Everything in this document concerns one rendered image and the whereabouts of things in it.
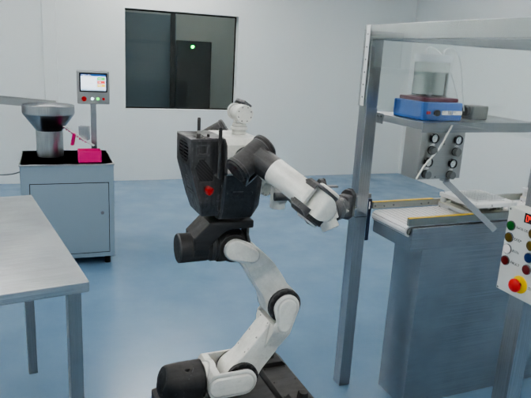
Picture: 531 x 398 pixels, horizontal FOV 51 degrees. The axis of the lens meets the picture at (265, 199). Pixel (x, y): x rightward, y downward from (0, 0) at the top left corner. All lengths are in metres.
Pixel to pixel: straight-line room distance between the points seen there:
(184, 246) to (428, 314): 1.21
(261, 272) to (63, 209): 2.26
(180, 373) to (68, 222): 2.15
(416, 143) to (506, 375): 0.92
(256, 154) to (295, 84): 5.60
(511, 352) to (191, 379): 1.17
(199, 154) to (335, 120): 5.84
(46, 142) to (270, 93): 3.67
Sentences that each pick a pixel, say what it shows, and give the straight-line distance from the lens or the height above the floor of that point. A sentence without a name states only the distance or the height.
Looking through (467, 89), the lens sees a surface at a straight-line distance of 2.01.
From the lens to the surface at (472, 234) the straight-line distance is 2.64.
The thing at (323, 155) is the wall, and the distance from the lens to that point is 7.73.
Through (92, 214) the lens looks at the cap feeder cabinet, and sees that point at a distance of 4.22.
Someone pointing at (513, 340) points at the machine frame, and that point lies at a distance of 1.95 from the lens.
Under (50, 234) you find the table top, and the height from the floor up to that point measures 0.89.
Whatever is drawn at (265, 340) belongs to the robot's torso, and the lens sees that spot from 2.38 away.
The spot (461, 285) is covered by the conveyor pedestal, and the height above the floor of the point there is 0.59.
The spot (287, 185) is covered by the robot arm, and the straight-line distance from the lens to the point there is 1.78.
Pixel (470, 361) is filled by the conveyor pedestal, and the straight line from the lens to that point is 3.03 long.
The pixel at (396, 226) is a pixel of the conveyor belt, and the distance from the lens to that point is 2.47.
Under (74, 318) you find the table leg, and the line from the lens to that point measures 1.83.
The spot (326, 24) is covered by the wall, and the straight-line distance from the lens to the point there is 7.58.
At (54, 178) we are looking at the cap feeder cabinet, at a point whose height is 0.66.
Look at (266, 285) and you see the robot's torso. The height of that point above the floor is 0.68.
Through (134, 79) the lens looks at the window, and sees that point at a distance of 6.95.
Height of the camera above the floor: 1.57
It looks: 14 degrees down
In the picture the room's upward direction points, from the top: 3 degrees clockwise
